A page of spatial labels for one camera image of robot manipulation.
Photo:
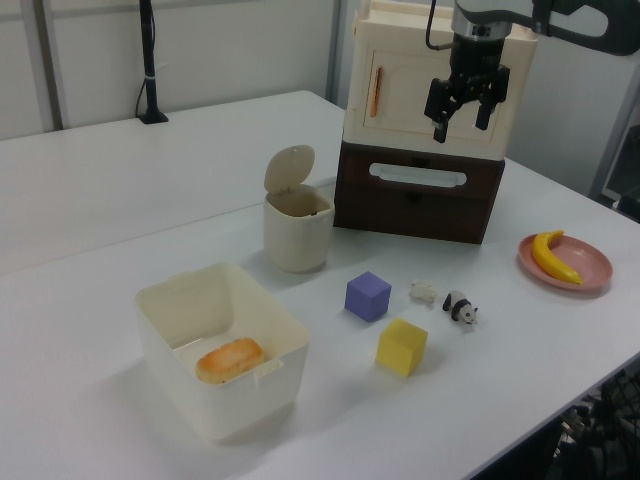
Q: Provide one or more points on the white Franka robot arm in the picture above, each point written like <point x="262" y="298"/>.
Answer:
<point x="575" y="20"/>

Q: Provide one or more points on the cream plastic storage bin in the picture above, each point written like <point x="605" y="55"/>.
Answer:
<point x="240" y="400"/>

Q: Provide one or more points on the white paper ball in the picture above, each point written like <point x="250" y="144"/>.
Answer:
<point x="422" y="291"/>

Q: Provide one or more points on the panda figurine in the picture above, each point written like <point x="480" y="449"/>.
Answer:
<point x="457" y="306"/>

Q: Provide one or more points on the dark brown wooden drawer box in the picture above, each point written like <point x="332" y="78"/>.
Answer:
<point x="415" y="215"/>

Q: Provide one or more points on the beige trash can with lid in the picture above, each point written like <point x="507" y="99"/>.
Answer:
<point x="295" y="240"/>

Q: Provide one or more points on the yellow toy banana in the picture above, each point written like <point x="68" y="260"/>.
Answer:
<point x="547" y="260"/>

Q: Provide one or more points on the yellow cube block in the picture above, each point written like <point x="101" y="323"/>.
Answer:
<point x="400" y="350"/>

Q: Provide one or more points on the toasted bread loaf toy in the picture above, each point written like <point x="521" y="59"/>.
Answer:
<point x="230" y="357"/>

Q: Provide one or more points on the pink plate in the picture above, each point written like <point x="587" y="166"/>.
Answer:
<point x="590" y="265"/>

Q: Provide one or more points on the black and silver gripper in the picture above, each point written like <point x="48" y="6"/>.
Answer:
<point x="477" y="55"/>

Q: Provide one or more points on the black pole stand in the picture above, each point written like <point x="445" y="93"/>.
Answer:
<point x="149" y="75"/>

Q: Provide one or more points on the purple cube block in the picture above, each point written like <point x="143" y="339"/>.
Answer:
<point x="365" y="300"/>

